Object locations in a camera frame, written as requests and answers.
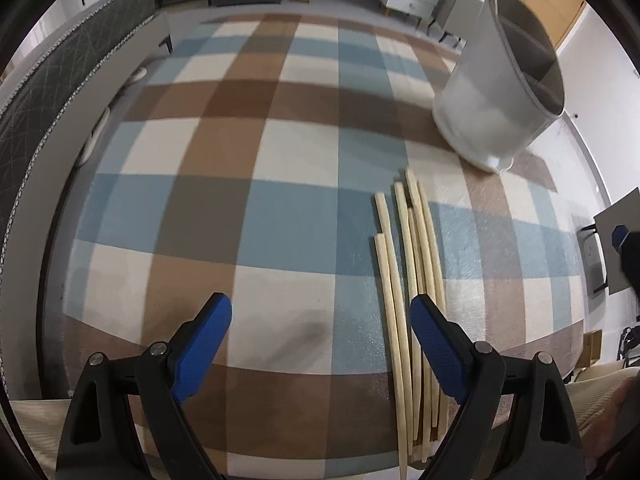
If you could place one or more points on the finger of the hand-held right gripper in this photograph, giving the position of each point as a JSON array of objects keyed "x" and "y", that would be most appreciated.
[{"x": 620, "y": 236}]

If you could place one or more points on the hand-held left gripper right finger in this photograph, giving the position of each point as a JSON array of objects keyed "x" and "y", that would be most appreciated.
[{"x": 435, "y": 340}]

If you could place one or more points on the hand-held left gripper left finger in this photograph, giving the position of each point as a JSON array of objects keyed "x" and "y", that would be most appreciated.
[{"x": 205, "y": 340}]

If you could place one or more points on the pile of wooden chopsticks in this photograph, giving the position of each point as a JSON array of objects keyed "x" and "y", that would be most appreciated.
[{"x": 387, "y": 270}]

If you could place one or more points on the grey divided utensil holder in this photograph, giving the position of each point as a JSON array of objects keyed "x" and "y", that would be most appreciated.
[{"x": 480, "y": 100}]

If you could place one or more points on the grey chair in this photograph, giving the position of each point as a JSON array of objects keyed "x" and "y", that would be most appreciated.
[{"x": 592, "y": 255}]

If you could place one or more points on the black chair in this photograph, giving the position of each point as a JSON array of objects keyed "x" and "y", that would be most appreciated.
[{"x": 630, "y": 342}]

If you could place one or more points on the cardboard box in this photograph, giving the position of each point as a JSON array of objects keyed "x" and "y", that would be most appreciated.
[{"x": 592, "y": 347}]

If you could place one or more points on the cream textured bedsheet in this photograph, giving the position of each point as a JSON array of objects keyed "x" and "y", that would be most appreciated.
[{"x": 590, "y": 385}]

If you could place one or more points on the plaid blanket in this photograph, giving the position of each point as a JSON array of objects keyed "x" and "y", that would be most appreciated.
[{"x": 280, "y": 160}]

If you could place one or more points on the wooden door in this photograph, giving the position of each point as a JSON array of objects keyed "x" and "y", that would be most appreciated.
[{"x": 545, "y": 0}]

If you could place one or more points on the grey cabinet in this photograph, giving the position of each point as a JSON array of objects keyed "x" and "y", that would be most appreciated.
[{"x": 457, "y": 10}]

